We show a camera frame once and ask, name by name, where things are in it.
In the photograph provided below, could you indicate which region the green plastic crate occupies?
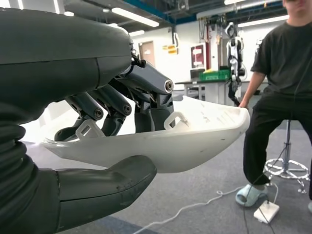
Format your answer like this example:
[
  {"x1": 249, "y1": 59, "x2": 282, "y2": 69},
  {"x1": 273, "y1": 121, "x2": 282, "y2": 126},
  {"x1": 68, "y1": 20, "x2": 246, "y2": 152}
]
[{"x1": 199, "y1": 69, "x2": 231, "y2": 81}]

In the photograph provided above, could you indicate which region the white power adapter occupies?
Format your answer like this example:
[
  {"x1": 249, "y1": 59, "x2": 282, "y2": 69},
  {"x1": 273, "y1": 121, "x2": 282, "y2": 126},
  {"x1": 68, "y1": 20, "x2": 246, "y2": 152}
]
[{"x1": 253, "y1": 200, "x2": 280, "y2": 224}]

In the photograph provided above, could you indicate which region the brown door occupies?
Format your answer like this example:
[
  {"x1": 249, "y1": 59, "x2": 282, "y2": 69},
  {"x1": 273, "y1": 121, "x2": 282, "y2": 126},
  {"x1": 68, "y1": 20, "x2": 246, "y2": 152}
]
[{"x1": 138, "y1": 40, "x2": 156, "y2": 67}]

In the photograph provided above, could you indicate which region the yellow hanging sign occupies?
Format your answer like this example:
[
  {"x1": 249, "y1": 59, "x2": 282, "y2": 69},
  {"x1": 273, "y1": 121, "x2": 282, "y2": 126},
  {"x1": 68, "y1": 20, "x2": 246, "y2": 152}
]
[{"x1": 162, "y1": 44, "x2": 178, "y2": 55}]

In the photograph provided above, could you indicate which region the grey background table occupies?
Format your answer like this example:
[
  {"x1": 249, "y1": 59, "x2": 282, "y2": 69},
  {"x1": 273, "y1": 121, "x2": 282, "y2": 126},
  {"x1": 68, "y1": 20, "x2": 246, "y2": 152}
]
[{"x1": 175, "y1": 79, "x2": 230, "y2": 106}]

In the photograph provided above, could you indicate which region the person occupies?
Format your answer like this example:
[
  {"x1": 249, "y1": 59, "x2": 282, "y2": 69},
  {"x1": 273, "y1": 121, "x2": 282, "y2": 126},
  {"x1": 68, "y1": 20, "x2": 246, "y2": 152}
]
[{"x1": 235, "y1": 0, "x2": 312, "y2": 214}]

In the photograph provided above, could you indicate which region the red sign board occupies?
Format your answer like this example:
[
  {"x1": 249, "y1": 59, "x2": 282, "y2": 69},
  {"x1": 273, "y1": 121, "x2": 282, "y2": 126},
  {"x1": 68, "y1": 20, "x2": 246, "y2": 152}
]
[{"x1": 190, "y1": 42, "x2": 212, "y2": 70}]

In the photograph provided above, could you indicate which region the chrome stool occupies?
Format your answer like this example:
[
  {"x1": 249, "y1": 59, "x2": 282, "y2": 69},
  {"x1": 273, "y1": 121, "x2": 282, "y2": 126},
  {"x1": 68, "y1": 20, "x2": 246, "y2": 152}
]
[{"x1": 264, "y1": 119, "x2": 310, "y2": 195}]

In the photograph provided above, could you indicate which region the white floor cable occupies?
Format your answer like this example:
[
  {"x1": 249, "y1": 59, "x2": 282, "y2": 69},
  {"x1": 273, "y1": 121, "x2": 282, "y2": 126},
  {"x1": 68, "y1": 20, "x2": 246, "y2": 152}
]
[{"x1": 132, "y1": 182, "x2": 279, "y2": 234}]

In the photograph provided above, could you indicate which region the white black humanoid robot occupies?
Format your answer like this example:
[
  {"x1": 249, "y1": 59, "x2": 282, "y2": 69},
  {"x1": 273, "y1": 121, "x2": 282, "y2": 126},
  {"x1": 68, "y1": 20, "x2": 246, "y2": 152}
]
[{"x1": 224, "y1": 21, "x2": 246, "y2": 107}]

